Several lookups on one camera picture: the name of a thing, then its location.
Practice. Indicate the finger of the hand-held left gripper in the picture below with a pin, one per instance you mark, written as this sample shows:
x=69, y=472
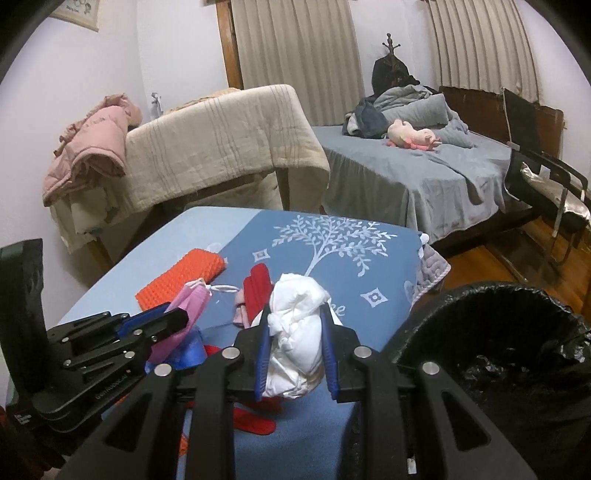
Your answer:
x=166, y=323
x=138, y=321

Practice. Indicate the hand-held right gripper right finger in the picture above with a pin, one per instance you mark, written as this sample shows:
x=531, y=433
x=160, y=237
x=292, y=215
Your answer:
x=330, y=360

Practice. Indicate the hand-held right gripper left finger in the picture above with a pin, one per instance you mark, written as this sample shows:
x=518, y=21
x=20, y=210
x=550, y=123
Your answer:
x=262, y=360

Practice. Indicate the white plastic bag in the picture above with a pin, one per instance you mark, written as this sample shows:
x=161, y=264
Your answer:
x=295, y=323

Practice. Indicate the red glove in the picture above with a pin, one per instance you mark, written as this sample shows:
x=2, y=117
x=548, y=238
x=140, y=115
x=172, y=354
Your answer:
x=256, y=422
x=257, y=295

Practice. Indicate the trash bin with black bag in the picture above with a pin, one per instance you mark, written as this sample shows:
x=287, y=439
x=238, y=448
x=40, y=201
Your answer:
x=508, y=369

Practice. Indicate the blue plastic bag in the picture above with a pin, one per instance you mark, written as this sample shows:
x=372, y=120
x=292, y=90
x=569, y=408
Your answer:
x=191, y=353

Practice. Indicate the pale pink cloth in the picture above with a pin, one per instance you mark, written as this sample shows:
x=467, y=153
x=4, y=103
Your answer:
x=240, y=314

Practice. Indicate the white cloth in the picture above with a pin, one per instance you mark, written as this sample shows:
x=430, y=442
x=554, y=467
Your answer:
x=78, y=221

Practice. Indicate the blue tree print tablecloth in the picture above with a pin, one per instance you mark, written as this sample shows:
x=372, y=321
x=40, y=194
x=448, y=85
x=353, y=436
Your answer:
x=323, y=258

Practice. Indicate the grey quilted mat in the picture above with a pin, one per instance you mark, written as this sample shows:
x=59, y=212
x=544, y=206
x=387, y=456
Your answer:
x=431, y=272

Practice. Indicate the pink padded jacket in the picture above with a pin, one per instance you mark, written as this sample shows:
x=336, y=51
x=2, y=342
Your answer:
x=87, y=152

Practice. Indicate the beige striped blanket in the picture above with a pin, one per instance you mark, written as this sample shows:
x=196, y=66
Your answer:
x=221, y=147

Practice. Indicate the bed with grey sheet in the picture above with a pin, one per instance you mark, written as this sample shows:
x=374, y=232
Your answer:
x=406, y=184

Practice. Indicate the tan blanket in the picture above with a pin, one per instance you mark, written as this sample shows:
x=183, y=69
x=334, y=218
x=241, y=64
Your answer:
x=203, y=99

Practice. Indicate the pink plush toy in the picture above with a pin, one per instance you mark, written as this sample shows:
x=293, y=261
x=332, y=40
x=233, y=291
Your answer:
x=411, y=136

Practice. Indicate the dark blue clothing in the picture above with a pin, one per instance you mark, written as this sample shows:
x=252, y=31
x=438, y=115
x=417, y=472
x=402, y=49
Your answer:
x=367, y=120

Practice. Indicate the grey duvet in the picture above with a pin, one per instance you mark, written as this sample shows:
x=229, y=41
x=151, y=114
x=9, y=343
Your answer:
x=425, y=110

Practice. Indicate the silver cushion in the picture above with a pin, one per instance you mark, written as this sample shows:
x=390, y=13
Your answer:
x=554, y=194

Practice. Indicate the wooden headboard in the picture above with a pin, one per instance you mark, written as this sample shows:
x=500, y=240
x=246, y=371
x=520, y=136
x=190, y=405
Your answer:
x=480, y=115

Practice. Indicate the black coat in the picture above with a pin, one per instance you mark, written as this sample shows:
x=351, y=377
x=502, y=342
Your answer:
x=392, y=76

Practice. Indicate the beige curtain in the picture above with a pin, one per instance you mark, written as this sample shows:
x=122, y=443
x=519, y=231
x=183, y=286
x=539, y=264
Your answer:
x=480, y=46
x=295, y=55

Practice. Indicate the black chair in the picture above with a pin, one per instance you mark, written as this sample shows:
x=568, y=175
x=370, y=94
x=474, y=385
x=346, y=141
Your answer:
x=524, y=120

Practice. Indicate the wooden coat rack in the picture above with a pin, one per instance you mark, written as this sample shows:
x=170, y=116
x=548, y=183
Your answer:
x=390, y=45

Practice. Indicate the white wall fixture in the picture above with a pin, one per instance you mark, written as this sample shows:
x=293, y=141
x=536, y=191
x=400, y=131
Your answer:
x=158, y=101

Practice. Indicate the wooden window frame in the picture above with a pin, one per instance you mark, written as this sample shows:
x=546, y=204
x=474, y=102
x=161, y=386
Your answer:
x=229, y=46

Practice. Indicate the framed wall picture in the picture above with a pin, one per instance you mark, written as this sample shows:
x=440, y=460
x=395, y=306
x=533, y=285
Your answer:
x=76, y=14

